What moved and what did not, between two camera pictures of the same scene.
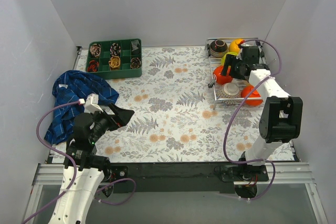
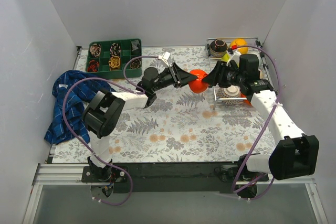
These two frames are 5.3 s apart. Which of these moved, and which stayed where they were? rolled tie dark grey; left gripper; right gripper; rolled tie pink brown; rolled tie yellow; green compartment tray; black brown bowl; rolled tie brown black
Moved: left gripper; right gripper
Stayed: black brown bowl; rolled tie pink brown; rolled tie dark grey; green compartment tray; rolled tie brown black; rolled tie yellow
